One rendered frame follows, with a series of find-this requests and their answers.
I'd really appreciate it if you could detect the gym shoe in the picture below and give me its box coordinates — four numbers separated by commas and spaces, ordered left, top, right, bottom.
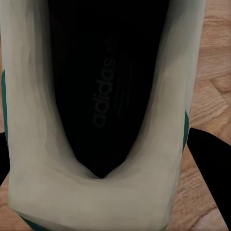
0, 0, 206, 231

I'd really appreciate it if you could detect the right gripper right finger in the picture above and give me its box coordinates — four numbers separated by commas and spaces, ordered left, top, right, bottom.
187, 128, 231, 231

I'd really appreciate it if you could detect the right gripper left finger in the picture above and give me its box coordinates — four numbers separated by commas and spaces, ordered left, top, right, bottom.
0, 132, 10, 186

